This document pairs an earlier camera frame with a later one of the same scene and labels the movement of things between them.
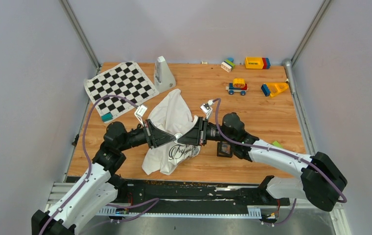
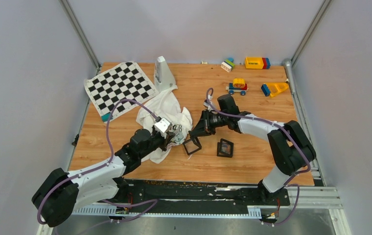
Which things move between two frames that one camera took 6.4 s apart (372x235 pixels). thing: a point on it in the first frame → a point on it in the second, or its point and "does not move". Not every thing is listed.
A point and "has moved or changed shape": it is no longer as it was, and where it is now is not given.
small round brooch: [226, 149] does not move
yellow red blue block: [257, 62] does not move
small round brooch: [177, 135] does not move
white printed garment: [171, 112] has moved or changed shape
